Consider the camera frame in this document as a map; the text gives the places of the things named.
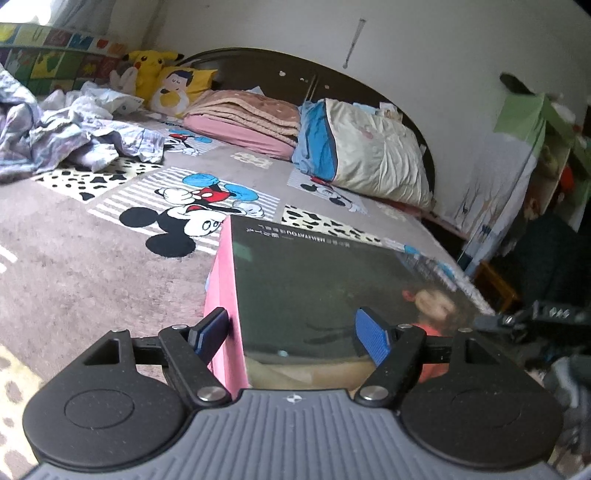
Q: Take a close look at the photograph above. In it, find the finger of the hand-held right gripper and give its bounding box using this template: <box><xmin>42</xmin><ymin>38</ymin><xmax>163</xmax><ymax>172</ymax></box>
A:
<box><xmin>475</xmin><ymin>310</ymin><xmax>532</xmax><ymax>334</ymax></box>

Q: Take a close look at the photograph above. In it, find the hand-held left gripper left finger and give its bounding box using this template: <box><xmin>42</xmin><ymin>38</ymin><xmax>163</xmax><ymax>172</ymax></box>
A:
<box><xmin>81</xmin><ymin>307</ymin><xmax>232</xmax><ymax>408</ymax></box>

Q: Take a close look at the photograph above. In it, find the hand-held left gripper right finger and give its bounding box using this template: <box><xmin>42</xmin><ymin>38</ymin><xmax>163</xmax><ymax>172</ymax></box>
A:
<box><xmin>353</xmin><ymin>307</ymin><xmax>511</xmax><ymax>411</ymax></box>

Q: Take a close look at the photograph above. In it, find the pink cardboard shoe box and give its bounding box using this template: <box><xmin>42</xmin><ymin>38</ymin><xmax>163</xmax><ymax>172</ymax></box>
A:
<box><xmin>203</xmin><ymin>268</ymin><xmax>250</xmax><ymax>391</ymax></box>

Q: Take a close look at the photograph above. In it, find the dark printed box lid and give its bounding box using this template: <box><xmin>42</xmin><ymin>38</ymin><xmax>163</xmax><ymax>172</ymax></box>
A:
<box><xmin>205</xmin><ymin>216</ymin><xmax>497</xmax><ymax>393</ymax></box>

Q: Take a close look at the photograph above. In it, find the wooden stool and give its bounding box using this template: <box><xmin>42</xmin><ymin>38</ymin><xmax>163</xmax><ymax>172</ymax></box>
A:
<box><xmin>473</xmin><ymin>261</ymin><xmax>520</xmax><ymax>315</ymax></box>

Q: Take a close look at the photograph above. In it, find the dark cloth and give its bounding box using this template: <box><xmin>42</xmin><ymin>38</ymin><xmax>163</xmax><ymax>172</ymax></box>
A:
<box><xmin>510</xmin><ymin>215</ymin><xmax>591</xmax><ymax>310</ymax></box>

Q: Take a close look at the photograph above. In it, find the cartoon mouse printed blanket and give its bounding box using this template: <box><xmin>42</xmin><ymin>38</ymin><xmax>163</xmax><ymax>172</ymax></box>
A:
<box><xmin>0</xmin><ymin>115</ymin><xmax>497</xmax><ymax>462</ymax></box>

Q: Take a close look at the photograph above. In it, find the white cabinet with tree decals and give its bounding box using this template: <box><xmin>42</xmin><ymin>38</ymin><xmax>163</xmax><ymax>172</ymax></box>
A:
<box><xmin>459</xmin><ymin>92</ymin><xmax>591</xmax><ymax>278</ymax></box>

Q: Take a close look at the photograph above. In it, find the cream and blue pillow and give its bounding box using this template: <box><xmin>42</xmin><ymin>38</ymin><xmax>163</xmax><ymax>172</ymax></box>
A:
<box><xmin>292</xmin><ymin>98</ymin><xmax>435</xmax><ymax>208</ymax></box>

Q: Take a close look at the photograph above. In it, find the folded pink beige blanket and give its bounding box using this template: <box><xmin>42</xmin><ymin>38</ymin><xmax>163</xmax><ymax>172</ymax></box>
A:
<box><xmin>182</xmin><ymin>89</ymin><xmax>303</xmax><ymax>160</ymax></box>

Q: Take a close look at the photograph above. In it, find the yellow cartoon cushion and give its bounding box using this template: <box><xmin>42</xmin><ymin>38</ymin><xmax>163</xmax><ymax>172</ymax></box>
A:
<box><xmin>148</xmin><ymin>65</ymin><xmax>219</xmax><ymax>118</ymax></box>

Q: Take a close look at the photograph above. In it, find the crumpled lavender bedsheet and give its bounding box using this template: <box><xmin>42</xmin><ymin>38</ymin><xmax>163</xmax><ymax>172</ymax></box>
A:
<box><xmin>0</xmin><ymin>62</ymin><xmax>164</xmax><ymax>185</ymax></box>

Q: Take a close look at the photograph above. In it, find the white plastic bag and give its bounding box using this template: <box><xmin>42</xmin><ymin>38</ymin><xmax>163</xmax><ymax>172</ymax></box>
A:
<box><xmin>81</xmin><ymin>80</ymin><xmax>144</xmax><ymax>116</ymax></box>

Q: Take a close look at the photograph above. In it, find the dark wooden headboard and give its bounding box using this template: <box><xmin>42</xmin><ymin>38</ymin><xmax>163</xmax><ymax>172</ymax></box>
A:
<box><xmin>173</xmin><ymin>48</ymin><xmax>437</xmax><ymax>199</ymax></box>

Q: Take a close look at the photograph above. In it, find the white rabbit plush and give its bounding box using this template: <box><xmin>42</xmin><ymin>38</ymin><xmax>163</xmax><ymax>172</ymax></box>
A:
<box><xmin>109</xmin><ymin>62</ymin><xmax>138</xmax><ymax>95</ymax></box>

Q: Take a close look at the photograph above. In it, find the yellow plush toy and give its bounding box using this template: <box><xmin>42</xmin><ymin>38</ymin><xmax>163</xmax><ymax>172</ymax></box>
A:
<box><xmin>122</xmin><ymin>48</ymin><xmax>184</xmax><ymax>109</ymax></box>

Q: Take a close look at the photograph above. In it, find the colourful foam wall mat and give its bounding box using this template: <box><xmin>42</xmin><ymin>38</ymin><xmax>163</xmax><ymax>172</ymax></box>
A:
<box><xmin>0</xmin><ymin>23</ymin><xmax>127</xmax><ymax>95</ymax></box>

